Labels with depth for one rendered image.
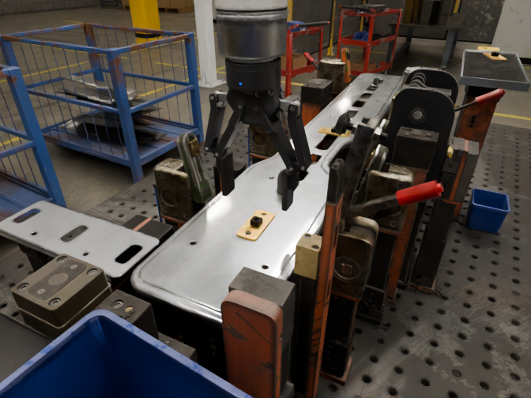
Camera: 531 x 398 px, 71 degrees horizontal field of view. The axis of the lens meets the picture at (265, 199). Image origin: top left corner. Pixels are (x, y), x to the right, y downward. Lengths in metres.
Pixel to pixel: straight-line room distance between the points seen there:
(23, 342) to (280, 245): 0.36
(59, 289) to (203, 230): 0.24
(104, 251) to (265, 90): 0.35
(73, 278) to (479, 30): 8.28
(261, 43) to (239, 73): 0.05
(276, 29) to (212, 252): 0.33
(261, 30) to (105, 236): 0.41
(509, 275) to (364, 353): 0.48
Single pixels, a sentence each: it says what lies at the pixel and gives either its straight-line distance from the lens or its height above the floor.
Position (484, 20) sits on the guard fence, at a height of 0.53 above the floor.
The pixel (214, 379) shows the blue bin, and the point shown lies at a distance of 0.26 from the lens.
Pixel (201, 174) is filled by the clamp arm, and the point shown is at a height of 1.04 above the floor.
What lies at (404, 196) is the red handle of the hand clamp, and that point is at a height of 1.12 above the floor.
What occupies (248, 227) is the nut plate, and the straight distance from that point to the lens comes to 0.64.
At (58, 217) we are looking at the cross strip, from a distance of 0.76.
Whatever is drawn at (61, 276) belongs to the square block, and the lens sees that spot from 0.53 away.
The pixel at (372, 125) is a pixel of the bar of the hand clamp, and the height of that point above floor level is 1.21.
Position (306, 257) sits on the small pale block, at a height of 1.05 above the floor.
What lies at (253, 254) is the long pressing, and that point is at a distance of 0.58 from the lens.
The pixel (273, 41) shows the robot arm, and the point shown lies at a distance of 0.49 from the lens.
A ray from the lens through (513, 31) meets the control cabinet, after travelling 7.66.
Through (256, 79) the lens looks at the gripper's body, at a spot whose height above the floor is 1.26.
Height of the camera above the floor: 1.38
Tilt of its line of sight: 32 degrees down
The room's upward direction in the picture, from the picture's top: straight up
